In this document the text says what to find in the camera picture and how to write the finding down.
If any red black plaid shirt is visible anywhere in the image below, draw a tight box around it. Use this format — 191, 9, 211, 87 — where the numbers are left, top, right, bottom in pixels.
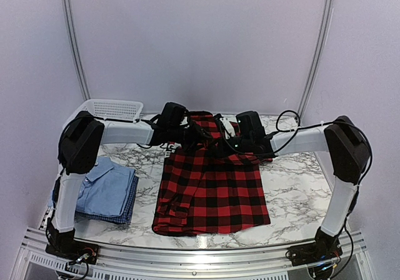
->
152, 110, 273, 236

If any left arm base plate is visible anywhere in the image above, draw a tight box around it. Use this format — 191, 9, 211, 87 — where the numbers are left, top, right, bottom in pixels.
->
45, 241, 99, 264

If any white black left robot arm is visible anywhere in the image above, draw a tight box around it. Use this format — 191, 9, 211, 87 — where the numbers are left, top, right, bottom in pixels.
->
46, 108, 213, 259

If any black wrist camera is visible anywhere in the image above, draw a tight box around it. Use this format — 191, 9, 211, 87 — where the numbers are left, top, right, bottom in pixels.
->
156, 102, 187, 128
218, 111, 266, 140

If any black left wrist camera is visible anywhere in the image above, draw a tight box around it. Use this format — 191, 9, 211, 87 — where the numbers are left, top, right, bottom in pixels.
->
156, 102, 187, 128

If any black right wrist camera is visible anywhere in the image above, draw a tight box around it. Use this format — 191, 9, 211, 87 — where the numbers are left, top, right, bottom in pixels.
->
218, 111, 266, 140

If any right aluminium corner post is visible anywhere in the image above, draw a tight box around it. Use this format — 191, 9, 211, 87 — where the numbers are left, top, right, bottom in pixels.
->
297, 0, 334, 119

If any blue checked folded shirt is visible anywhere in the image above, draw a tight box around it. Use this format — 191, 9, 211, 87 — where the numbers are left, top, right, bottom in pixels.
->
76, 176, 139, 224

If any light blue folded shirt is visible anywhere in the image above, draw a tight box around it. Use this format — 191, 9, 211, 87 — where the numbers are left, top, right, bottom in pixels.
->
76, 157, 136, 217

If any aluminium front frame rail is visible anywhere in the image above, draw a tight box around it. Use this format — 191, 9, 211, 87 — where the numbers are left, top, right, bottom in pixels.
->
10, 228, 378, 279

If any white plastic laundry basket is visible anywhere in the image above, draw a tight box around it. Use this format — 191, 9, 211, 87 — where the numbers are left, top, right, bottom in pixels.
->
62, 99, 144, 128

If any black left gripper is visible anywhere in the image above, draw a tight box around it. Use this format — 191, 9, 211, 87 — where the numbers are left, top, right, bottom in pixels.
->
169, 121, 213, 153

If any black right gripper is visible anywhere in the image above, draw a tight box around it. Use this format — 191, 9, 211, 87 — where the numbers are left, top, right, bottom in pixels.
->
207, 136, 253, 159

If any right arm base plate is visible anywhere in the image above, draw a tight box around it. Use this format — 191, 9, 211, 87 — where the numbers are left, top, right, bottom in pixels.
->
285, 242, 343, 266

